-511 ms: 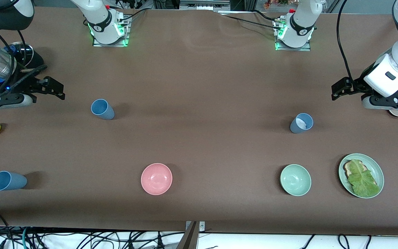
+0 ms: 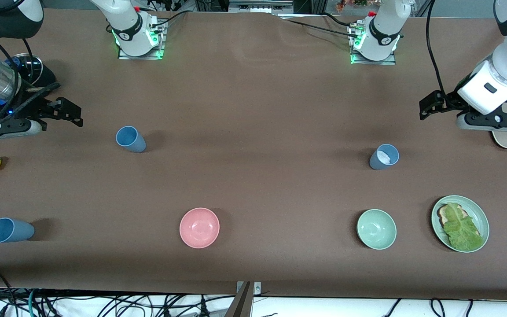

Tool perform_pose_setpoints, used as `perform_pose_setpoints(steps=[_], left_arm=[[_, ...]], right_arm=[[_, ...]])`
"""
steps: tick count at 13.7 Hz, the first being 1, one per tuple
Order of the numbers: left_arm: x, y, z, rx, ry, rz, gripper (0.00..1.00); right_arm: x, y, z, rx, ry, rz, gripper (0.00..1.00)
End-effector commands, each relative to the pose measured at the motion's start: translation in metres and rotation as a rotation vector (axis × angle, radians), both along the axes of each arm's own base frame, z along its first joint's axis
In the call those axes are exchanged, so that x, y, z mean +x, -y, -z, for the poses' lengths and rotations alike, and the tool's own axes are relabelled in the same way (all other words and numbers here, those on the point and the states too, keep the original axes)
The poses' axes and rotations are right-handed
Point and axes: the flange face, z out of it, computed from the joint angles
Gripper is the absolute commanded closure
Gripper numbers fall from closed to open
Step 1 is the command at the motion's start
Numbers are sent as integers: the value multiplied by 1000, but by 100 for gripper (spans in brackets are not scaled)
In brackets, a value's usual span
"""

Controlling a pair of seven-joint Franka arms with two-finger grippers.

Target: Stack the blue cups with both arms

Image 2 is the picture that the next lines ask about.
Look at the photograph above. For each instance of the white tissue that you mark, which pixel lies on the white tissue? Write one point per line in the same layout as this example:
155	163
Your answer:
384	155

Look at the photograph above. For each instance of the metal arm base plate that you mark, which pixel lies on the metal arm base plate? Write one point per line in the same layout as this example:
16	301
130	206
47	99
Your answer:
381	62
148	57

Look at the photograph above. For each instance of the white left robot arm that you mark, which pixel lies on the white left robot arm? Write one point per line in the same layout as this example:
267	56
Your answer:
383	26

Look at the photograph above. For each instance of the pink bowl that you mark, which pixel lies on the pink bowl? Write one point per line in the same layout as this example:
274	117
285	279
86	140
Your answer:
199	227

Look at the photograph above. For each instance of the metal clamp bracket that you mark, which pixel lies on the metal clamp bracket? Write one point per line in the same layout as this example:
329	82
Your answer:
257	288

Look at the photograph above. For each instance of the toast slice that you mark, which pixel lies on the toast slice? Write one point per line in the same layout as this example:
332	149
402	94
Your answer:
443	215

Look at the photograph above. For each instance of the green lettuce leaf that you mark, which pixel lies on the green lettuce leaf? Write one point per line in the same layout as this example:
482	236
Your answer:
462	231

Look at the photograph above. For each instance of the colourful toy food pile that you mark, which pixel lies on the colourful toy food pile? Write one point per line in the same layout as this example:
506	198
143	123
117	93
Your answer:
350	3

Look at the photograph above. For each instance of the dark camera mount post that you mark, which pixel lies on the dark camera mount post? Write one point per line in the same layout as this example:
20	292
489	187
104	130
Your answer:
241	304

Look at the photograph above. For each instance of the blue plastic cup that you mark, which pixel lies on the blue plastic cup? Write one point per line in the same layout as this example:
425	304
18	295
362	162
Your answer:
13	230
132	141
376	163

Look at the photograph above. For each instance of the pale green bowl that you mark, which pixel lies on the pale green bowl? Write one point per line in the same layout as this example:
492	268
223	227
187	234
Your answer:
376	229

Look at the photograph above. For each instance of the aluminium frame rail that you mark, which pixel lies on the aluminium frame rail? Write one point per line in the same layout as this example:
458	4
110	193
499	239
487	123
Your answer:
258	6

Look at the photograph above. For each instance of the pale green plate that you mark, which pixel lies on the pale green plate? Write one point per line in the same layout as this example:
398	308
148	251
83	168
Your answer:
478	211

